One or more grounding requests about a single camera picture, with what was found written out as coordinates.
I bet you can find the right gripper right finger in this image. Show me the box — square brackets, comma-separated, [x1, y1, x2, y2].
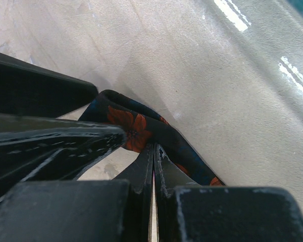
[154, 144, 303, 241]

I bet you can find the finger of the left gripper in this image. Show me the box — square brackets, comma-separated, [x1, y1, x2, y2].
[0, 53, 98, 117]
[0, 114, 126, 201]

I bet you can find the clear teal plastic bin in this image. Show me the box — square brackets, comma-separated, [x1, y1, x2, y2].
[195, 1, 303, 122]

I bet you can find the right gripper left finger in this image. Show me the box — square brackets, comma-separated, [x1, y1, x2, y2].
[0, 144, 154, 241]

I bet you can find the dark floral orange tie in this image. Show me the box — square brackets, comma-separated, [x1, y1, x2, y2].
[79, 90, 223, 186]

